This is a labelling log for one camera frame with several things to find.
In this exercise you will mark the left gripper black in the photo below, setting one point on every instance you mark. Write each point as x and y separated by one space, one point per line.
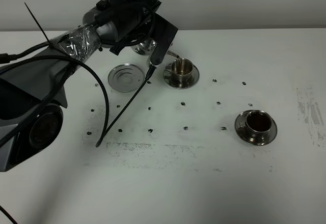
126 22

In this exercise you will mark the stainless steel teapot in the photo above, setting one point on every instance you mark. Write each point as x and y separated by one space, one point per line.
147 47

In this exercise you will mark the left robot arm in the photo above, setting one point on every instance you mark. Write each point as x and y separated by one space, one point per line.
32 82

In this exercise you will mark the teapot steel saucer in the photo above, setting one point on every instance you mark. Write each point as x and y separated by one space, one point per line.
126 78

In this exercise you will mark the far steel saucer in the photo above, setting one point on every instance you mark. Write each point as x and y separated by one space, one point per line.
184 85

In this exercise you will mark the far steel teacup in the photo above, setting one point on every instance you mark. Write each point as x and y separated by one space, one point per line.
179 70

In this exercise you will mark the steel teacup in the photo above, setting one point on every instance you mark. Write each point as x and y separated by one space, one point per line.
253 123
179 70

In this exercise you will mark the black zip tie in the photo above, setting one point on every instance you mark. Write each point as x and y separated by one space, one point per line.
38 25

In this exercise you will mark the near steel saucer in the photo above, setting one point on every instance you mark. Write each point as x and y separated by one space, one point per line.
261 140

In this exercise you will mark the near steel teacup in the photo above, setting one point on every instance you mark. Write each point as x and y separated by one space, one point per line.
253 123

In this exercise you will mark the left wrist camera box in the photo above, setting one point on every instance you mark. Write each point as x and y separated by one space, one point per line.
163 35

